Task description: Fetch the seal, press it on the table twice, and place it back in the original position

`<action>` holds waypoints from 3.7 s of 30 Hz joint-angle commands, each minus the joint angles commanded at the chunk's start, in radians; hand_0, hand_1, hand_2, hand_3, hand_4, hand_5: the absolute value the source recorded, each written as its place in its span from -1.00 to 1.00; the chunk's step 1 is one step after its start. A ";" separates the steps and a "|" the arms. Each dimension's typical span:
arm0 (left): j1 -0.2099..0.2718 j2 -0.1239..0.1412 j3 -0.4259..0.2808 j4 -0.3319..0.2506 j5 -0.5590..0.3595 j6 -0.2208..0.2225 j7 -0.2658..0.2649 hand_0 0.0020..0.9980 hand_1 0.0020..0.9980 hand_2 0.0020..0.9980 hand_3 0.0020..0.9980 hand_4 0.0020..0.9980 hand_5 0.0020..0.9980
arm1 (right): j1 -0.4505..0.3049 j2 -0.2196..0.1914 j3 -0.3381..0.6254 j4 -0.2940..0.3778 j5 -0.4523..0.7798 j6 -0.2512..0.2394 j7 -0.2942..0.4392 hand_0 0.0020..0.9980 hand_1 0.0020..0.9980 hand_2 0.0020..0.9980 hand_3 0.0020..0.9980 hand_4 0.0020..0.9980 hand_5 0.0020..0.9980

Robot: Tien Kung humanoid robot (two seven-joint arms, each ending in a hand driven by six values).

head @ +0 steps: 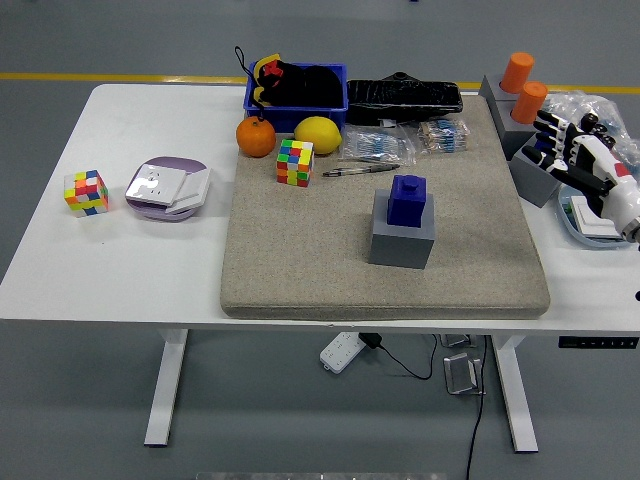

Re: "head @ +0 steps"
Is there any orange fruit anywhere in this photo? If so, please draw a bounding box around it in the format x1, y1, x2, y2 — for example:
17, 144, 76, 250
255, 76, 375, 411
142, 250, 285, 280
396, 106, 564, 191
235, 116, 277, 159

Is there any clear bag of blue resistors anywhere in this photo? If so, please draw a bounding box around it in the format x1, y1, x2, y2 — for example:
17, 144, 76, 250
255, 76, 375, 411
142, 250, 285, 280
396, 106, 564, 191
341, 124, 419, 167

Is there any purple plate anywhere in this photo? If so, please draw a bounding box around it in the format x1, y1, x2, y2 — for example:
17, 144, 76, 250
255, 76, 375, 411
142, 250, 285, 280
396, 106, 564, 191
124, 156, 211, 222

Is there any yellow lemon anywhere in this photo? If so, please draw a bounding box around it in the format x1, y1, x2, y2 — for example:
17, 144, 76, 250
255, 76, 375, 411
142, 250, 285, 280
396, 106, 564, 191
293, 115, 343, 155

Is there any grey cylinder holder block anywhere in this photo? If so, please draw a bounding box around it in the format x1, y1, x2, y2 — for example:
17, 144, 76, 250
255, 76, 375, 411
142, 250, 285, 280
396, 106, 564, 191
492, 97, 544, 161
478, 74, 521, 104

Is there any black floor cable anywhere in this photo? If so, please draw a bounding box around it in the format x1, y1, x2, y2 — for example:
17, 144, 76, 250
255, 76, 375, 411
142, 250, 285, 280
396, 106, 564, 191
465, 334, 490, 480

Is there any blue plastic bin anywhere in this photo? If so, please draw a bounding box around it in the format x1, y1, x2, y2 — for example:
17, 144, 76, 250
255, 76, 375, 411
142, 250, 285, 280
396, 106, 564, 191
242, 61, 349, 135

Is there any white wall socket panel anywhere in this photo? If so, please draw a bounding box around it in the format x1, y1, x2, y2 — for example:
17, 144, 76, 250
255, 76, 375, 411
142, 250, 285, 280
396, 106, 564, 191
125, 163, 187, 206

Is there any white table leg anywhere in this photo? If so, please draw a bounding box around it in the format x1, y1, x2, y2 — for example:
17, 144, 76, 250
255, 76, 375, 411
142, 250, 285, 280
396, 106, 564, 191
489, 333, 540, 454
143, 328, 190, 448

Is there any clear ballpoint pen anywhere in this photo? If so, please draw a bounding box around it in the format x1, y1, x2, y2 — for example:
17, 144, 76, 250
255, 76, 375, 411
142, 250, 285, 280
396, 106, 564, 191
321, 163, 402, 178

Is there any crumpled clear plastic bag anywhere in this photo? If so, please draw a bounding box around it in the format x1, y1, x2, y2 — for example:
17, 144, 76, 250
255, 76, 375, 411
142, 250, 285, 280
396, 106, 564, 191
542, 89, 640, 176

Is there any black plug adapter with cord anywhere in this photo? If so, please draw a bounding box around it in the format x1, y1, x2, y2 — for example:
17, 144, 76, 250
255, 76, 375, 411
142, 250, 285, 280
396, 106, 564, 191
358, 332, 439, 380

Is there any orange cylinder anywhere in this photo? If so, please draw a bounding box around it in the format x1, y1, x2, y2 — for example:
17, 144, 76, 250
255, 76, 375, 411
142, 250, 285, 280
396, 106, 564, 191
510, 80, 549, 125
499, 51, 535, 95

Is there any blue seal stamp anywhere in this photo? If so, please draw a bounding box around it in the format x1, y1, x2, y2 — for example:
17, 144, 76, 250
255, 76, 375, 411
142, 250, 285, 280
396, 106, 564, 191
387, 173, 430, 229

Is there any light blue plate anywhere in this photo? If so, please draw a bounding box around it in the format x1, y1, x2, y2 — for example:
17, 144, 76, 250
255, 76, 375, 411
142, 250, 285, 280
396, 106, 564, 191
557, 184, 634, 250

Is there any metal floor bracket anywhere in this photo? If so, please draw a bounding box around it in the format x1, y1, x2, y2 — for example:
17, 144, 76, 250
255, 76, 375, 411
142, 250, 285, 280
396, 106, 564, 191
443, 352, 487, 397
438, 333, 477, 349

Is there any grey-brown mat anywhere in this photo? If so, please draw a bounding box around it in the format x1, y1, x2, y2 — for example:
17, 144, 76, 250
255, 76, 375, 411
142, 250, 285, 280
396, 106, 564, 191
219, 94, 551, 321

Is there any white power strip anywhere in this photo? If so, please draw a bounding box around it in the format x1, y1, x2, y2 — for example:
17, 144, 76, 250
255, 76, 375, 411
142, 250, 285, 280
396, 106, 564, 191
319, 331, 365, 374

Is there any grey square seal holder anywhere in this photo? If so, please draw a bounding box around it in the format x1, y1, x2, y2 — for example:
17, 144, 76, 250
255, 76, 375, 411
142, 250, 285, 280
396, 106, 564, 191
510, 144, 564, 209
368, 189, 436, 270

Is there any multicoloured puzzle cube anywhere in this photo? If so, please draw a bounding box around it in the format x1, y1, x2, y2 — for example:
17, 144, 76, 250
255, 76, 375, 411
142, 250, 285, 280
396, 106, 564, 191
276, 138, 315, 188
63, 169, 110, 219

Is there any black table control panel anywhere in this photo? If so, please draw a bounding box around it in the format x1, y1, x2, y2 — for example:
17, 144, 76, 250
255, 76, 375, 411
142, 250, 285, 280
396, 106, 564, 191
558, 337, 640, 349

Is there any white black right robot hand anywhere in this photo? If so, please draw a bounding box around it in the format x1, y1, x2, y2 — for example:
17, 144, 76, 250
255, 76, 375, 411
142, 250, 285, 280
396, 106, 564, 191
520, 109, 640, 236

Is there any black wrapped long object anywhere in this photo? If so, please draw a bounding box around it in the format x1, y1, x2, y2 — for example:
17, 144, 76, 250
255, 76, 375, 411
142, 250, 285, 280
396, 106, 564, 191
345, 71, 464, 126

